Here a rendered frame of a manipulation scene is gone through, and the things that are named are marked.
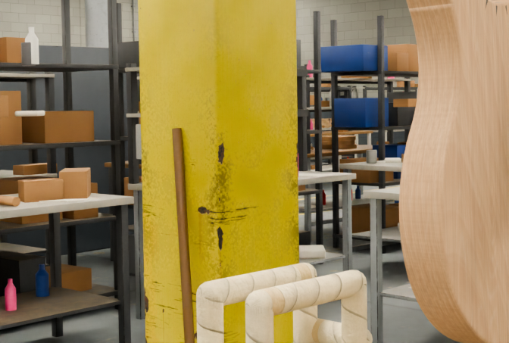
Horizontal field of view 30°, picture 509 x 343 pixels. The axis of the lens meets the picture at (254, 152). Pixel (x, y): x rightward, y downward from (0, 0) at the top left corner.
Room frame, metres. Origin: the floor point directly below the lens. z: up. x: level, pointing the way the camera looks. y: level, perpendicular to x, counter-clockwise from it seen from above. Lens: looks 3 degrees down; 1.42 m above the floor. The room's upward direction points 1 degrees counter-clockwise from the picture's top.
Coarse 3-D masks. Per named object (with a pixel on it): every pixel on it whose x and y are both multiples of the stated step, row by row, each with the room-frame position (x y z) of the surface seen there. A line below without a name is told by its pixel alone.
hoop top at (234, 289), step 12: (300, 264) 1.22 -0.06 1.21; (240, 276) 1.14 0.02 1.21; (252, 276) 1.15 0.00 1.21; (264, 276) 1.16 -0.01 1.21; (276, 276) 1.17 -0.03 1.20; (288, 276) 1.19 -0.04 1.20; (300, 276) 1.20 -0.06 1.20; (312, 276) 1.22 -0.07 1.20; (204, 288) 1.10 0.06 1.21; (216, 288) 1.10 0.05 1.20; (228, 288) 1.11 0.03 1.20; (240, 288) 1.13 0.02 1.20; (252, 288) 1.14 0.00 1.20; (228, 300) 1.11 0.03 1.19; (240, 300) 1.13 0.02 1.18
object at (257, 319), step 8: (248, 312) 1.04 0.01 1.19; (256, 312) 1.04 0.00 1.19; (264, 312) 1.04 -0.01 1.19; (272, 312) 1.05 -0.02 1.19; (248, 320) 1.04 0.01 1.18; (256, 320) 1.04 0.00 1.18; (264, 320) 1.04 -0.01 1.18; (272, 320) 1.05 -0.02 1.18; (248, 328) 1.04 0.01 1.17; (256, 328) 1.04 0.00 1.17; (264, 328) 1.04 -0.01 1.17; (272, 328) 1.05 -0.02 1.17; (248, 336) 1.04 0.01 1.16; (256, 336) 1.04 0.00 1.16; (264, 336) 1.04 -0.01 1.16; (272, 336) 1.05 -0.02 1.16
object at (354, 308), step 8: (352, 296) 1.16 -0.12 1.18; (360, 296) 1.16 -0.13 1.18; (344, 304) 1.16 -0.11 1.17; (352, 304) 1.16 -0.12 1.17; (360, 304) 1.16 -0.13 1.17; (344, 312) 1.16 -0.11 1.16; (352, 312) 1.16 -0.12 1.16; (360, 312) 1.16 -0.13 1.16; (344, 320) 1.16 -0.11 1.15; (352, 320) 1.16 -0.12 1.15; (360, 320) 1.16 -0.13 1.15; (344, 328) 1.16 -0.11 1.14; (352, 328) 1.16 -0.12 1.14; (360, 328) 1.16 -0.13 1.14; (344, 336) 1.16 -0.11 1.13; (352, 336) 1.16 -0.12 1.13; (360, 336) 1.16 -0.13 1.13
